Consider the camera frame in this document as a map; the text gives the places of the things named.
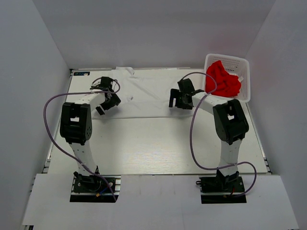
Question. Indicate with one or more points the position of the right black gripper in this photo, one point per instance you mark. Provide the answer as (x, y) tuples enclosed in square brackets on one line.
[(174, 94)]

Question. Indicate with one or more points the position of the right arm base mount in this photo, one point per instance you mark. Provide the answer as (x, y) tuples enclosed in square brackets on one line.
[(213, 193)]

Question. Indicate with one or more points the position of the blue table label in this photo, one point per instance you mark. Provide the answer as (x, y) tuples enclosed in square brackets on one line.
[(81, 73)]

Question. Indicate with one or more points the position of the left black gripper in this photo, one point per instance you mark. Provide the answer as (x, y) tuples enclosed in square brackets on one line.
[(114, 100)]

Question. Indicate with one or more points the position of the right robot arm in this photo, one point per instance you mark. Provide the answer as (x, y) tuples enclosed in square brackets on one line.
[(231, 127)]

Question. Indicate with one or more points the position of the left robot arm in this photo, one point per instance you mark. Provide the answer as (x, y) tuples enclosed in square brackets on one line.
[(76, 121)]

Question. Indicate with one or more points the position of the white t shirt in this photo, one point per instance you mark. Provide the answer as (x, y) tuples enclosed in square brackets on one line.
[(145, 94)]

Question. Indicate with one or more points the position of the white plastic basket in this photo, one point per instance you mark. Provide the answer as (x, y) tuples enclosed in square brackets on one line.
[(234, 66)]

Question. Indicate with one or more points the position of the red t shirt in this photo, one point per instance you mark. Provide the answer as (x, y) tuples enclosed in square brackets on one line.
[(227, 85)]

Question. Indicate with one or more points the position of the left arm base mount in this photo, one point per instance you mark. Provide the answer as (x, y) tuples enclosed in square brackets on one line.
[(93, 189)]

